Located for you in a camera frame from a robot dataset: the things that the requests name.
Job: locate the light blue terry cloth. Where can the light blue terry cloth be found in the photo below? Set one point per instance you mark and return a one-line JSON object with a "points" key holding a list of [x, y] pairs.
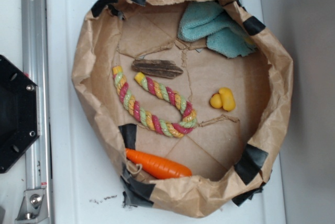
{"points": [[210, 21]]}

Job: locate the brown paper bag basket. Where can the brown paper bag basket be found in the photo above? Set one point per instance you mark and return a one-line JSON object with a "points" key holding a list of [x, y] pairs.
{"points": [[230, 153]]}

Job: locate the brown wooden bark piece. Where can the brown wooden bark piece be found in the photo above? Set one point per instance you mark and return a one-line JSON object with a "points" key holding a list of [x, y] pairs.
{"points": [[159, 68]]}

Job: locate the yellow rubber duck toy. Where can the yellow rubber duck toy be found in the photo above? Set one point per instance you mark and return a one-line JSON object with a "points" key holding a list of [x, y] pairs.
{"points": [[223, 99]]}

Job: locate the orange plastic carrot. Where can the orange plastic carrot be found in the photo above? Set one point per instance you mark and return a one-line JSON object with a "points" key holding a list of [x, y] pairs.
{"points": [[158, 167]]}

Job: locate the multicolour twisted rope toy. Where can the multicolour twisted rope toy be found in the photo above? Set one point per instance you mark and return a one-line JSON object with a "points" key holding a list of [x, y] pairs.
{"points": [[145, 117]]}

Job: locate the aluminium extrusion rail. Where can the aluminium extrusion rail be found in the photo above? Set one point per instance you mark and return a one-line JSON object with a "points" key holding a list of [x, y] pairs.
{"points": [[35, 64]]}

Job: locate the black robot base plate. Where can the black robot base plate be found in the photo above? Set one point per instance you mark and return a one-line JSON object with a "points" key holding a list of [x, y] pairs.
{"points": [[19, 116]]}

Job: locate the metal corner bracket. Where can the metal corner bracket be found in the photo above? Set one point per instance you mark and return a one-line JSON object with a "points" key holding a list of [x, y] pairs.
{"points": [[33, 208]]}

